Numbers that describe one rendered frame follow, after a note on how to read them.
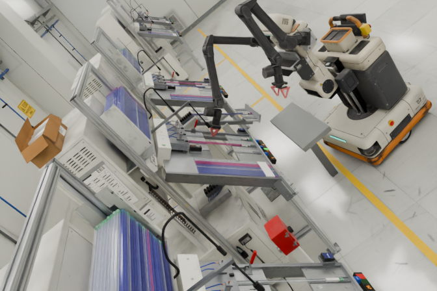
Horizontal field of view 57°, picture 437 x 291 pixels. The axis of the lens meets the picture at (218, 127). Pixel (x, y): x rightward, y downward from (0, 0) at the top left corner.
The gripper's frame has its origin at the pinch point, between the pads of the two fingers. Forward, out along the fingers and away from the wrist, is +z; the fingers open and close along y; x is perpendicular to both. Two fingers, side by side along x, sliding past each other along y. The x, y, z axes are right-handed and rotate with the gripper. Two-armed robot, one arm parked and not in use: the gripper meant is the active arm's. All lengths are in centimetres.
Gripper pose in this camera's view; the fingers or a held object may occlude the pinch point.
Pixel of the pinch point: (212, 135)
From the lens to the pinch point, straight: 295.4
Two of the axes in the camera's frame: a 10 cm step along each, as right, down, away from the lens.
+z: -1.9, 9.3, 3.3
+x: 9.6, 1.1, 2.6
